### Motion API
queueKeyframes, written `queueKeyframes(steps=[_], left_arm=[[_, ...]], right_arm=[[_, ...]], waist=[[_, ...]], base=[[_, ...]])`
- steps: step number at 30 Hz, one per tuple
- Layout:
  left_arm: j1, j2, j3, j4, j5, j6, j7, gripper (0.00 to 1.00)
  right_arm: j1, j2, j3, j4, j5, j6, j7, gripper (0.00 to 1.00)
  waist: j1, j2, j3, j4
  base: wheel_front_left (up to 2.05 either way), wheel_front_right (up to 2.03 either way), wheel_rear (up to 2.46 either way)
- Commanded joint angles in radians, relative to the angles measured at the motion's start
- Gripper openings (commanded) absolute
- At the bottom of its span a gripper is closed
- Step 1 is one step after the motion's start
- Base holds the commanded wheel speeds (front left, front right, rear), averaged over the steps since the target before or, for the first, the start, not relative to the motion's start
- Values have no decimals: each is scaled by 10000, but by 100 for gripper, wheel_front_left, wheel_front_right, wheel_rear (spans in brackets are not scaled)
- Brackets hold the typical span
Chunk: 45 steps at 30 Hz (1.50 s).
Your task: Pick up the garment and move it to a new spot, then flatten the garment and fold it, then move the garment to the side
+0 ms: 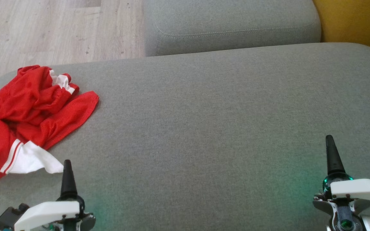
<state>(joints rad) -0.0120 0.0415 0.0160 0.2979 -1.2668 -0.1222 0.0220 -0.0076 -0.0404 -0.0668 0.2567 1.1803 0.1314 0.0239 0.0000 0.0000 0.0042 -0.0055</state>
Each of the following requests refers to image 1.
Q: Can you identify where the large grey sofa seat cushion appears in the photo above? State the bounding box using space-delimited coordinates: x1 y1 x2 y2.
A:
0 43 370 231

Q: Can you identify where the small grey sofa seat cushion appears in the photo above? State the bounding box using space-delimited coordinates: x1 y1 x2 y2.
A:
143 0 322 57

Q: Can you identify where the red jersey with white sleeves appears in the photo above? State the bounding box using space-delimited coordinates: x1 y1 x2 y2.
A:
0 91 100 190

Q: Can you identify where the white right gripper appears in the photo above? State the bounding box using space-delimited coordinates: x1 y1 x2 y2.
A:
313 135 370 231

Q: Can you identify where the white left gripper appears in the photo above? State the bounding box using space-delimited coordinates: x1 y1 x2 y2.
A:
14 159 96 231

